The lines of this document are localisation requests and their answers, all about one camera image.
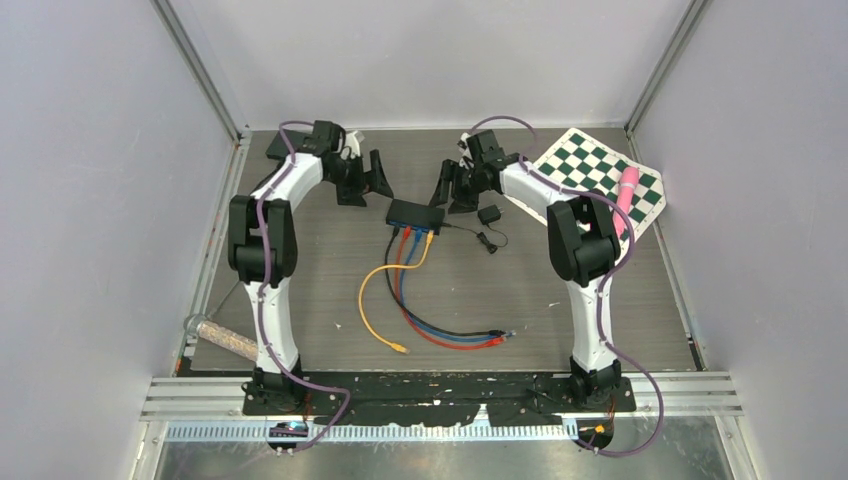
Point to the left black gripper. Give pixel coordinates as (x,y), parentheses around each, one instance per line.
(376,182)

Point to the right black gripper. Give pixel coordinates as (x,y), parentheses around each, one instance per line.
(447,173)

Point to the black power adapter with cord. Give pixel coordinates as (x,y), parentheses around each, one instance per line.
(487,216)

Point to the black ribbed network switch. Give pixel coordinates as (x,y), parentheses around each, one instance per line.
(419,217)

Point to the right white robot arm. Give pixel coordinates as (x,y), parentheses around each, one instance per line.
(584,230)

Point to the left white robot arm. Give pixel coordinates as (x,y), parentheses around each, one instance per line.
(262,246)

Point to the flat black router box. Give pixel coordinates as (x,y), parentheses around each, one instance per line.
(301,141)

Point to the green white checkered board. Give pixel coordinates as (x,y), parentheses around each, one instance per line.
(579,161)

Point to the pink cylindrical tube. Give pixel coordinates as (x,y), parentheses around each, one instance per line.
(626,188)

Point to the clear glitter tube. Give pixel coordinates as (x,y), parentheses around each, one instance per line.
(201,326)

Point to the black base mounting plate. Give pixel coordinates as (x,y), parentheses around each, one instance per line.
(431,399)

